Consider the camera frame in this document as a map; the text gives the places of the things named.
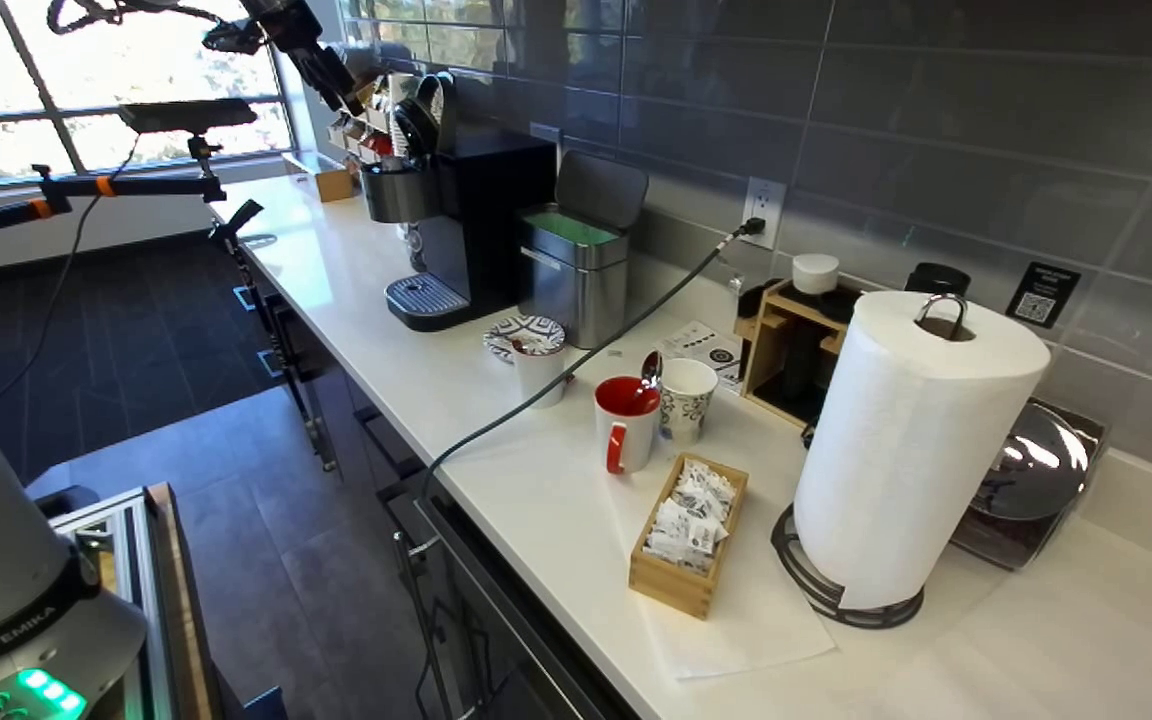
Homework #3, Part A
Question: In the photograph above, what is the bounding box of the blue patterned paper plate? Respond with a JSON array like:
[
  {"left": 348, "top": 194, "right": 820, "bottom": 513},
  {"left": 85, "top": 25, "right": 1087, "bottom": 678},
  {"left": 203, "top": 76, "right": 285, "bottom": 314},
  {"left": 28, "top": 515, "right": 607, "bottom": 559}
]
[{"left": 489, "top": 314, "right": 565, "bottom": 363}]

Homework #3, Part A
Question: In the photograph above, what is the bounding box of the black camera on tripod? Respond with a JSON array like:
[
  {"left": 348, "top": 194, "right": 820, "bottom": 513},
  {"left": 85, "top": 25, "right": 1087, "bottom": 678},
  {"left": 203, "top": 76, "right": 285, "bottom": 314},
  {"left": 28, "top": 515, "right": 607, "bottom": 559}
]
[{"left": 121, "top": 94, "right": 255, "bottom": 199}]

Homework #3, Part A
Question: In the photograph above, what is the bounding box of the small white cup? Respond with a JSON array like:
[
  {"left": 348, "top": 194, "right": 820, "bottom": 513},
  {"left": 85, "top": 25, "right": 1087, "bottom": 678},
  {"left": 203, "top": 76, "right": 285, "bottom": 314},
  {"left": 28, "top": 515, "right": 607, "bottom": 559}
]
[{"left": 791, "top": 251, "right": 841, "bottom": 294}]

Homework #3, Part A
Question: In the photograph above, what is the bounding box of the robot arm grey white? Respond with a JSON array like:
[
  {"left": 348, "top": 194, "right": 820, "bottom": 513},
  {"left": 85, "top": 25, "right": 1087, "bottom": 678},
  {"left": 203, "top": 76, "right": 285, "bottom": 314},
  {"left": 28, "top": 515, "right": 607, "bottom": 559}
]
[{"left": 0, "top": 0, "right": 358, "bottom": 116}]

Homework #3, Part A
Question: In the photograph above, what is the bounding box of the white wall outlet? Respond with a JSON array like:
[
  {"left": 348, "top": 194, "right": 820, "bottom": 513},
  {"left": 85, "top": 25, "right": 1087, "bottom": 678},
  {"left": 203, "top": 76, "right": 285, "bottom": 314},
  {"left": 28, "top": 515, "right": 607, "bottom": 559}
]
[{"left": 739, "top": 179, "right": 785, "bottom": 247}]

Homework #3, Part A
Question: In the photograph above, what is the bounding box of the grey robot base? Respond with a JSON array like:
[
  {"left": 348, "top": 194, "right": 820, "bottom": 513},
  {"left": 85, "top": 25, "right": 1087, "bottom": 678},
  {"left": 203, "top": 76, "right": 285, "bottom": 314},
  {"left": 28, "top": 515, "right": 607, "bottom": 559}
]
[{"left": 0, "top": 450, "right": 147, "bottom": 720}]

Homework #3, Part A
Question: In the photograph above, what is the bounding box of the black wall sign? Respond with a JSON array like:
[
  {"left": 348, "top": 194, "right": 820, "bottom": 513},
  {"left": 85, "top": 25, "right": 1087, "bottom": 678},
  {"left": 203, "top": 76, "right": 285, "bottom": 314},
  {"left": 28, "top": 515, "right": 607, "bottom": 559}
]
[{"left": 1007, "top": 261, "right": 1079, "bottom": 329}]

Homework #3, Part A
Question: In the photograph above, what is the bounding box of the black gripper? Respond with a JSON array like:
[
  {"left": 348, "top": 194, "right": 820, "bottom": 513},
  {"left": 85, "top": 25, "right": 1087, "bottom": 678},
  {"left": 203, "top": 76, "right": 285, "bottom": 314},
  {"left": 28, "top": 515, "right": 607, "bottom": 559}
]
[{"left": 245, "top": 0, "right": 363, "bottom": 116}]

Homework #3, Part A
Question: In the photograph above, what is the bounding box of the small wooden box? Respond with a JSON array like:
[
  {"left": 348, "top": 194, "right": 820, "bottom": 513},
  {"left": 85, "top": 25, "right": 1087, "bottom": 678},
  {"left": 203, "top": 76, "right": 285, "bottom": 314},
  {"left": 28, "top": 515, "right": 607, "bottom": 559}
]
[{"left": 311, "top": 166, "right": 358, "bottom": 203}]

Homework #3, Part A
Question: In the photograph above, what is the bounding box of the red and white mug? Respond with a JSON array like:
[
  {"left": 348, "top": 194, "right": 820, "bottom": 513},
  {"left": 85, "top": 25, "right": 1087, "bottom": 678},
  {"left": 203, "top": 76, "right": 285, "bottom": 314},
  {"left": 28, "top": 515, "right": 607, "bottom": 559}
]
[{"left": 591, "top": 377, "right": 659, "bottom": 475}]

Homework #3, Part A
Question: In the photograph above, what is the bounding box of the white paper cup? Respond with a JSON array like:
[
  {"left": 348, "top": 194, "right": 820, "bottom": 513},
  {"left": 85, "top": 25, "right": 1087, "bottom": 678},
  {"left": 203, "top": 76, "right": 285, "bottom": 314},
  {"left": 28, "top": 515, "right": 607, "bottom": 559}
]
[{"left": 659, "top": 355, "right": 721, "bottom": 444}]

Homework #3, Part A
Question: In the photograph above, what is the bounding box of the aluminium frame cart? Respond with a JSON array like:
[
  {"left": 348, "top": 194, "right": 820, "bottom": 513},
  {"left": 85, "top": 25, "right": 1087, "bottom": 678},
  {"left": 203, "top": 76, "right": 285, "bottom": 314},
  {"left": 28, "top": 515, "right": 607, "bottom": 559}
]
[{"left": 50, "top": 482, "right": 222, "bottom": 720}]

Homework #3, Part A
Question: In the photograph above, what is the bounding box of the wooden box of sugar packets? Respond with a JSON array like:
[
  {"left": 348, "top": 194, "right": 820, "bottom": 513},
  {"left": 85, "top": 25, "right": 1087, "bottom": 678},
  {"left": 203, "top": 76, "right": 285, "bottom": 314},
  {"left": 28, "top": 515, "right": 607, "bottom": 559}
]
[{"left": 629, "top": 450, "right": 748, "bottom": 618}]

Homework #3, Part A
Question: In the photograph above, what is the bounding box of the black power cable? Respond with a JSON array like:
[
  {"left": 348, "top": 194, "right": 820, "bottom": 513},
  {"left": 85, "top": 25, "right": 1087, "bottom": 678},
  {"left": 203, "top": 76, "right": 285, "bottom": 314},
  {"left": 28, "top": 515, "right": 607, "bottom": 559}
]
[{"left": 423, "top": 214, "right": 769, "bottom": 475}]

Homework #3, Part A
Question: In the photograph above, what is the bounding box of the black coffee maker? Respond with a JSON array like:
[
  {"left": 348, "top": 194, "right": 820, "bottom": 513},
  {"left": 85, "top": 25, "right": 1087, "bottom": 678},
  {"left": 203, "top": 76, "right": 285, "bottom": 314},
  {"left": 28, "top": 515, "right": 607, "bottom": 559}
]
[{"left": 389, "top": 132, "right": 557, "bottom": 331}]

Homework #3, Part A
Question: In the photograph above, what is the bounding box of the black paper towel holder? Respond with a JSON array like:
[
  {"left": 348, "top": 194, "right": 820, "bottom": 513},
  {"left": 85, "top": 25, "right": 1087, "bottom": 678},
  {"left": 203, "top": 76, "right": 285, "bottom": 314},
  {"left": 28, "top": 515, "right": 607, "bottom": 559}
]
[{"left": 774, "top": 270, "right": 968, "bottom": 627}]

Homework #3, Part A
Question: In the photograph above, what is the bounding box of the wooden condiment organizer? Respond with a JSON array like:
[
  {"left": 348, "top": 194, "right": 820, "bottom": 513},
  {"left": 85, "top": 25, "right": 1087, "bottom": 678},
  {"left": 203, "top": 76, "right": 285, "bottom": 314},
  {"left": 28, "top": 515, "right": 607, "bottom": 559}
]
[{"left": 735, "top": 281, "right": 859, "bottom": 423}]

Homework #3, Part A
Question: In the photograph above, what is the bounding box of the black orange boom rod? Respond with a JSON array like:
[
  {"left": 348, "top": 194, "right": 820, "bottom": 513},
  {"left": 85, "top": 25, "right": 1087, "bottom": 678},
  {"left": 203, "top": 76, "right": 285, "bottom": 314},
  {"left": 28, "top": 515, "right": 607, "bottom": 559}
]
[{"left": 0, "top": 165, "right": 222, "bottom": 227}]

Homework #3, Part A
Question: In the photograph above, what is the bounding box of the metal spoon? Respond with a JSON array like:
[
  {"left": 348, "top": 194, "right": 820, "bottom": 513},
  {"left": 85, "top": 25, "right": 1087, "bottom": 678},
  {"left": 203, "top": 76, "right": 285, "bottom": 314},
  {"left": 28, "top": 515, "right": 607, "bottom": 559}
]
[{"left": 640, "top": 351, "right": 664, "bottom": 389}]

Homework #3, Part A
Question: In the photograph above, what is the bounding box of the white paper towel roll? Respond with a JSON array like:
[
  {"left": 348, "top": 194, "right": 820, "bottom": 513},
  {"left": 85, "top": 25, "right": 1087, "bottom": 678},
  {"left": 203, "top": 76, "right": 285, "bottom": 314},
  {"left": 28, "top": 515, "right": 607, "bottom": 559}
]
[{"left": 791, "top": 290, "right": 1052, "bottom": 611}]

